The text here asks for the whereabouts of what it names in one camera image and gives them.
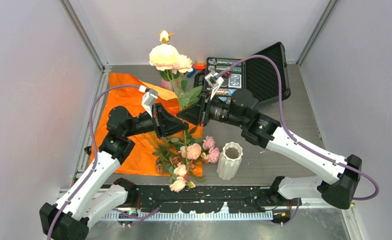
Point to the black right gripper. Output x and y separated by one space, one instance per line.
198 113

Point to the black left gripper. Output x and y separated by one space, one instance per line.
164 123

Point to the orange flower bouquet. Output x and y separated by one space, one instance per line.
182 158

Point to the orange yellow wrapping paper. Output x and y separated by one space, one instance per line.
125 126

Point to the peach rose flower stem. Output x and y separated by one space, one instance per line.
171 65

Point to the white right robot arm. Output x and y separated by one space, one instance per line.
336 177

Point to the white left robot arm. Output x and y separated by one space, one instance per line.
77 211

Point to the white ribbed vase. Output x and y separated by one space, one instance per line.
229 160

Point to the pink metronome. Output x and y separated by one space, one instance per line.
167 84

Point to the orange toy piece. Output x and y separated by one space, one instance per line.
200 65

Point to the black open poker case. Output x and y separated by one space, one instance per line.
256 75

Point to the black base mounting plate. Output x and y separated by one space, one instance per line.
205 199

